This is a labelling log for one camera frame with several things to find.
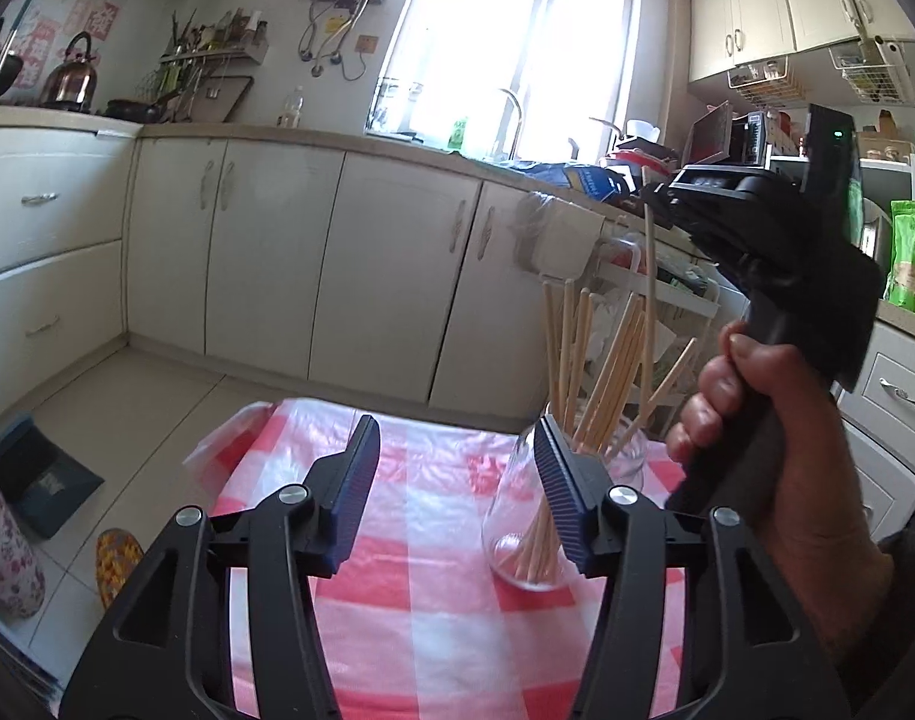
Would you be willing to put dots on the clear plastic bottle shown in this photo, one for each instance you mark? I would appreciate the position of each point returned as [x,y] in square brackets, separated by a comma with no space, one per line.
[293,109]

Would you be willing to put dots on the white rolling cart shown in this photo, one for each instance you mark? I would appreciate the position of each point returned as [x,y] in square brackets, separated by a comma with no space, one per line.
[690,300]

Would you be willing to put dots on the wall utensil rack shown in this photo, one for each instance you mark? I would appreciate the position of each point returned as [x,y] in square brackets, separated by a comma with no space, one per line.
[210,52]

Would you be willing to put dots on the floral printed bag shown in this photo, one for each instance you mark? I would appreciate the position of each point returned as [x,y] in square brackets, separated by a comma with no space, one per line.
[7,555]

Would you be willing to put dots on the bunch of chopsticks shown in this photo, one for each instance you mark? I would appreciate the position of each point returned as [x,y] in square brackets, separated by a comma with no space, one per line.
[615,375]

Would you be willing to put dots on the metal sink faucet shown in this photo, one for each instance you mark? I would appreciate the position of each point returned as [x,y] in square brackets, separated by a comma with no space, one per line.
[516,120]

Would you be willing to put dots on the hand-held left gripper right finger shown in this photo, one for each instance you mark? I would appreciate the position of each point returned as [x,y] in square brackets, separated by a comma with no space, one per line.
[558,495]

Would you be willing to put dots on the red white checked tablecloth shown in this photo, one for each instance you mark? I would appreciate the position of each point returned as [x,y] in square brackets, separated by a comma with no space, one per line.
[427,540]

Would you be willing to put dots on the kitchen window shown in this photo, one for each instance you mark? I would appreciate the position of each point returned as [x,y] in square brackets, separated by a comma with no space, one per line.
[517,45]

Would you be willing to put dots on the red bowl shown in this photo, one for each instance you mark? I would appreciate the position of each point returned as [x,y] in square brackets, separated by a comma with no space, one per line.
[641,161]

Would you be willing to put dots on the yellow patterned slipper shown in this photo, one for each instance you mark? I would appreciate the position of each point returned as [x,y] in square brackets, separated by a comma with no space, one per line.
[118,566]

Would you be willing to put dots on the pink wall poster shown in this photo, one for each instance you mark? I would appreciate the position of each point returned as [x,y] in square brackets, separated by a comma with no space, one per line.
[60,22]

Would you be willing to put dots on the cream upper cabinets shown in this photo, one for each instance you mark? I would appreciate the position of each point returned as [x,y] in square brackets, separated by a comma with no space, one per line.
[772,7]

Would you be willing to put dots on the blue printed bag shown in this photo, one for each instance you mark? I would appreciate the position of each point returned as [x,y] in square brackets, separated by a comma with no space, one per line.
[585,180]

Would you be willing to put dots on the dark blue dustpan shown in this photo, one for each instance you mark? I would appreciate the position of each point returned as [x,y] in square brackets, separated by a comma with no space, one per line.
[48,480]

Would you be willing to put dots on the green snack bag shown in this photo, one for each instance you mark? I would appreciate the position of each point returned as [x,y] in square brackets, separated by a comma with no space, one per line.
[911,255]

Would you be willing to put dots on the person's right hand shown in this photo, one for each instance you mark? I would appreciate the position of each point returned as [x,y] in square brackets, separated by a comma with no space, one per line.
[810,480]

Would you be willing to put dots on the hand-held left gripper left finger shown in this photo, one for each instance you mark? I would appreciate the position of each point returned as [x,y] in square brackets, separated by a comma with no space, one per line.
[356,495]

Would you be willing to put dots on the dark cutting board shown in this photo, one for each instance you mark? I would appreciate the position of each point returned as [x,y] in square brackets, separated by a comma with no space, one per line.
[221,99]

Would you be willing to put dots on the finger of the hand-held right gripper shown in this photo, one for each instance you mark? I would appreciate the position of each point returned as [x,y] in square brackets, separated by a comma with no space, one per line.
[661,206]

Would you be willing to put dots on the metal kettle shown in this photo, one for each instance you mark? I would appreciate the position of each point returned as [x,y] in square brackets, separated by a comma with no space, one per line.
[71,75]

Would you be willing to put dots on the black frying pan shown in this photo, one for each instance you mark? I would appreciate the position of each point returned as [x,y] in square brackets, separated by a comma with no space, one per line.
[138,111]

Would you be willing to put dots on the white hanging trash bin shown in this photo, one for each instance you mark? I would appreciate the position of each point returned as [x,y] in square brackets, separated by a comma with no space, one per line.
[558,232]

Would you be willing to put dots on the long cream base cabinet run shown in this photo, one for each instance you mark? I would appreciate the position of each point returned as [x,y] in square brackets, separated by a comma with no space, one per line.
[277,255]

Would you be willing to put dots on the wall socket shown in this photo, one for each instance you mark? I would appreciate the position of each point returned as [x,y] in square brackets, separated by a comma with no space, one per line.
[365,43]

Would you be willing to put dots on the clear glass jar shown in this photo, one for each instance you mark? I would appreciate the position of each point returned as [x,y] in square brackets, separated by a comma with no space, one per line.
[513,532]

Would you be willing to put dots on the green dish soap bottle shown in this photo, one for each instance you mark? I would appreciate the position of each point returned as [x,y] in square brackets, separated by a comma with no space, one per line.
[459,135]

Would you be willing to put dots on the light wooden chopstick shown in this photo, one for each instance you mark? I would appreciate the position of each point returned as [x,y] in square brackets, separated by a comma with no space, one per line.
[650,300]

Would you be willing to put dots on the short cream base cabinet run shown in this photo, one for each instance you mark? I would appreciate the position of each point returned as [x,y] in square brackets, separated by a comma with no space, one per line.
[896,405]

